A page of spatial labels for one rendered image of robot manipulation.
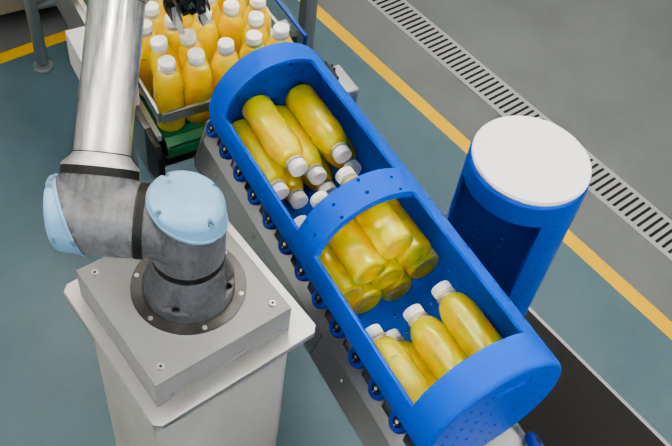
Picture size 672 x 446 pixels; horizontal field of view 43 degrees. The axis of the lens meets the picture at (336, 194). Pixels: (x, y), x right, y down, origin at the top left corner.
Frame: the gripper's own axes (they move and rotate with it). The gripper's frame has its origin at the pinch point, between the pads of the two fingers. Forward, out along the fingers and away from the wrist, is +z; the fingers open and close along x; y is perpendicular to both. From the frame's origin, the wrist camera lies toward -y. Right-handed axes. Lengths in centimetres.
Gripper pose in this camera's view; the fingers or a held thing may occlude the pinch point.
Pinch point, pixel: (190, 23)
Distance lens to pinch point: 207.1
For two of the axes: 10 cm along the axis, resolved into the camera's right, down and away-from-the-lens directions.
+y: 4.8, 7.3, -4.9
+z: 0.4, 5.4, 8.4
